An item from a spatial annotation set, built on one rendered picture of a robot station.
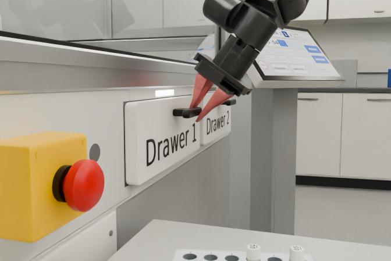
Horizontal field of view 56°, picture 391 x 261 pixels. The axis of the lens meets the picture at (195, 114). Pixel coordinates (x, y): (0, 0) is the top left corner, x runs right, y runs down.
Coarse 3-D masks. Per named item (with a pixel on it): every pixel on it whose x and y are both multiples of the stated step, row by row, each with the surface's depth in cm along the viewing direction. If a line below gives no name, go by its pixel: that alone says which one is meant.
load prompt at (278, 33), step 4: (276, 32) 152; (280, 32) 154; (284, 32) 156; (288, 32) 158; (272, 36) 148; (276, 36) 150; (280, 36) 152; (284, 36) 153; (288, 36) 155; (292, 36) 157
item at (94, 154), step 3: (93, 144) 41; (96, 144) 41; (93, 147) 41; (96, 147) 42; (90, 150) 40; (93, 150) 41; (96, 150) 42; (99, 150) 42; (90, 153) 40; (93, 153) 41; (96, 153) 42; (99, 153) 42; (90, 156) 40; (93, 156) 41; (96, 156) 42; (90, 159) 40; (93, 159) 41; (96, 159) 42
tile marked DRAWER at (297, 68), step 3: (291, 66) 140; (294, 66) 142; (297, 66) 143; (300, 66) 144; (303, 66) 145; (294, 69) 140; (297, 69) 141; (300, 69) 142; (303, 69) 144; (306, 69) 145; (294, 72) 139; (297, 72) 140; (300, 72) 141; (303, 72) 142; (306, 72) 143
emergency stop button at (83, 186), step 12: (72, 168) 27; (84, 168) 27; (96, 168) 29; (72, 180) 27; (84, 180) 27; (96, 180) 28; (72, 192) 27; (84, 192) 27; (96, 192) 28; (72, 204) 27; (84, 204) 27; (96, 204) 29
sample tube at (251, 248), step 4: (252, 244) 33; (248, 248) 32; (252, 248) 32; (256, 248) 32; (260, 248) 32; (248, 252) 32; (252, 252) 32; (256, 252) 32; (260, 252) 33; (248, 256) 32; (252, 256) 32; (256, 256) 32; (248, 260) 32; (252, 260) 32; (256, 260) 32
